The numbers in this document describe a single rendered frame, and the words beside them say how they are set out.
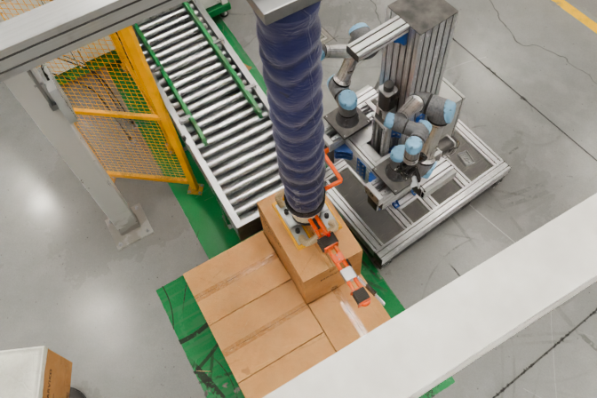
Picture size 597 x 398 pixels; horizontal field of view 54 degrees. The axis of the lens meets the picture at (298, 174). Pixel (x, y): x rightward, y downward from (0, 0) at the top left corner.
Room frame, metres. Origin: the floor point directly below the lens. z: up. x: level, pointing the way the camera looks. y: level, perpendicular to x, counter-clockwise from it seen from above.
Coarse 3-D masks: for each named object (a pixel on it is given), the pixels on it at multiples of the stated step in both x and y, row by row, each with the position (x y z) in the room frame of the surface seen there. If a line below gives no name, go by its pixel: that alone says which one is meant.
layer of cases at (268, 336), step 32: (224, 256) 1.54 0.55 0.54; (256, 256) 1.51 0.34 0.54; (192, 288) 1.34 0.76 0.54; (224, 288) 1.32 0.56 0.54; (256, 288) 1.29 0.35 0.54; (288, 288) 1.27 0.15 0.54; (224, 320) 1.11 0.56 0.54; (256, 320) 1.08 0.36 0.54; (288, 320) 1.06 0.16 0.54; (320, 320) 1.04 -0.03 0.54; (352, 320) 1.02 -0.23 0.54; (384, 320) 1.00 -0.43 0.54; (224, 352) 0.91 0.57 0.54; (256, 352) 0.89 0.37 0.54; (288, 352) 0.87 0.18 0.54; (320, 352) 0.85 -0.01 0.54; (256, 384) 0.70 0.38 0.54
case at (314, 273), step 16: (272, 208) 1.65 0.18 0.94; (272, 224) 1.54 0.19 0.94; (272, 240) 1.55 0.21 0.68; (288, 240) 1.42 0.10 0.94; (352, 240) 1.38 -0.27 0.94; (288, 256) 1.32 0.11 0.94; (304, 256) 1.31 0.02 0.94; (320, 256) 1.30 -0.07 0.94; (352, 256) 1.28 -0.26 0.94; (288, 272) 1.37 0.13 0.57; (304, 272) 1.21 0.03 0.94; (320, 272) 1.20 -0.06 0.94; (336, 272) 1.24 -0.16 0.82; (304, 288) 1.15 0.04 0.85; (320, 288) 1.19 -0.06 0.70
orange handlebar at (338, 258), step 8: (328, 160) 1.79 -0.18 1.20; (336, 176) 1.69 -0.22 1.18; (336, 184) 1.63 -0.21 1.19; (312, 224) 1.39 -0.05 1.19; (320, 224) 1.39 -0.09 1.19; (336, 248) 1.23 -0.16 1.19; (336, 256) 1.19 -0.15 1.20; (336, 264) 1.14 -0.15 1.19; (344, 264) 1.14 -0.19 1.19; (352, 288) 1.00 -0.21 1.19; (368, 304) 0.91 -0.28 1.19
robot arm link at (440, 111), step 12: (432, 96) 1.83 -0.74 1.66; (432, 108) 1.76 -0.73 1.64; (444, 108) 1.74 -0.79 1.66; (432, 120) 1.74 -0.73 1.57; (444, 120) 1.71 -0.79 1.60; (432, 132) 1.71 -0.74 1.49; (432, 144) 1.69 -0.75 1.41; (432, 156) 1.67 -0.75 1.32; (420, 168) 1.64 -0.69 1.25; (432, 168) 1.63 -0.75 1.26
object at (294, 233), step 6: (276, 204) 1.60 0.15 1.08; (276, 210) 1.56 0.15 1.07; (282, 210) 1.56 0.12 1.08; (288, 210) 1.54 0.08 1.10; (282, 216) 1.52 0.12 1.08; (282, 222) 1.48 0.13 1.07; (288, 228) 1.44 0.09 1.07; (294, 228) 1.43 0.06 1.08; (300, 228) 1.43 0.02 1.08; (294, 234) 1.40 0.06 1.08; (300, 234) 1.39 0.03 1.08; (306, 234) 1.39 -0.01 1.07; (294, 240) 1.36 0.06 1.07; (300, 246) 1.32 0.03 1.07
